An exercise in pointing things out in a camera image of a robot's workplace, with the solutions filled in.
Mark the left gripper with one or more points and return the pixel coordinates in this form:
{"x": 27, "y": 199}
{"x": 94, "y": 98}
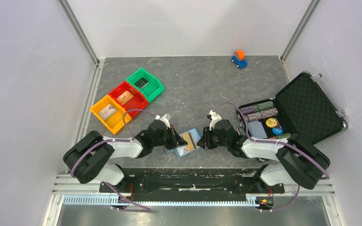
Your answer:
{"x": 177, "y": 142}

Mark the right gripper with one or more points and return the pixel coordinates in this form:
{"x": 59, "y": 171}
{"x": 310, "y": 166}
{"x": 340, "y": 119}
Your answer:
{"x": 205, "y": 141}

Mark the white VIP credit card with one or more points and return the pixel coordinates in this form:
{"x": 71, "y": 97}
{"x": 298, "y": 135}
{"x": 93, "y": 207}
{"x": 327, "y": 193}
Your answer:
{"x": 181, "y": 151}

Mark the gold credit card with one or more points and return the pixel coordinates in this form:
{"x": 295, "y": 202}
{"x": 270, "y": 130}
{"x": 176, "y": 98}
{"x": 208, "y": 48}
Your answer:
{"x": 190, "y": 138}

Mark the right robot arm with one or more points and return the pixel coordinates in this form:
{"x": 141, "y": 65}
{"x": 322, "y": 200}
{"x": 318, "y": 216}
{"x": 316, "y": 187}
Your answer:
{"x": 299, "y": 161}

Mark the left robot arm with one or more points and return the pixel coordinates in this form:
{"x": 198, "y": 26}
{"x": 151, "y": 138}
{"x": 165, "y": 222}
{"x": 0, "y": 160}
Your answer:
{"x": 88, "y": 159}

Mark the blue playing card deck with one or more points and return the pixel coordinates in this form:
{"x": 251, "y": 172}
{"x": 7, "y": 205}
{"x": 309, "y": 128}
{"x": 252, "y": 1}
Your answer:
{"x": 256, "y": 130}

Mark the tan card in red bin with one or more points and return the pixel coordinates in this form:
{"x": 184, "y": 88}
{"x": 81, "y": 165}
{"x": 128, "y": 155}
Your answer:
{"x": 125, "y": 97}

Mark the dark card in green bin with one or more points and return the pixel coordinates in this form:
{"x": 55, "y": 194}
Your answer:
{"x": 141, "y": 83}

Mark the grey card in yellow bin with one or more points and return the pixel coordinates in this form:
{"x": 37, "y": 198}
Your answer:
{"x": 107, "y": 112}

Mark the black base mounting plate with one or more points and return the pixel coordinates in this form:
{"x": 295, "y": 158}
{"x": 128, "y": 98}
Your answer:
{"x": 194, "y": 184}

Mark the red plastic bin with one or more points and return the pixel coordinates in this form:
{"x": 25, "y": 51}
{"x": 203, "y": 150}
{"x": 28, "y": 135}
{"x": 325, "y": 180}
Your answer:
{"x": 137, "y": 102}

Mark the green plastic bin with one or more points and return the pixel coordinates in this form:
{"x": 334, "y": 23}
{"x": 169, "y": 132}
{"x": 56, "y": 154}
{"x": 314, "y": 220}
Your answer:
{"x": 152, "y": 90}

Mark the yellow dealer chip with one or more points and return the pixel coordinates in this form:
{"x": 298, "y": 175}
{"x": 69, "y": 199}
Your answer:
{"x": 272, "y": 122}

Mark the blue dealer chip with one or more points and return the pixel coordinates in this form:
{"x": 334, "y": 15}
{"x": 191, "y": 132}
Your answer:
{"x": 277, "y": 130}

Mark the yellow plastic bin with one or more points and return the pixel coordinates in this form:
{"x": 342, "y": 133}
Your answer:
{"x": 114, "y": 123}

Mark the blue orange toy car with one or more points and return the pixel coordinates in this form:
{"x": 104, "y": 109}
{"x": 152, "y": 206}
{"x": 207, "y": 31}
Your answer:
{"x": 239, "y": 60}

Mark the black poker chip case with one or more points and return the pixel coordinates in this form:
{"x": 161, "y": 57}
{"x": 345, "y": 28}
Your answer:
{"x": 303, "y": 108}

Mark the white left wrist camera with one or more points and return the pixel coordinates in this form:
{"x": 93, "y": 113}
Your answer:
{"x": 165, "y": 119}

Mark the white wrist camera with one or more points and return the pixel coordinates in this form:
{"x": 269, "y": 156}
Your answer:
{"x": 214, "y": 118}
{"x": 165, "y": 119}

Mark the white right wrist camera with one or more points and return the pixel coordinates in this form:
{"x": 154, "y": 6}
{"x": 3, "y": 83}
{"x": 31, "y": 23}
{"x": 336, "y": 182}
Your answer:
{"x": 214, "y": 118}

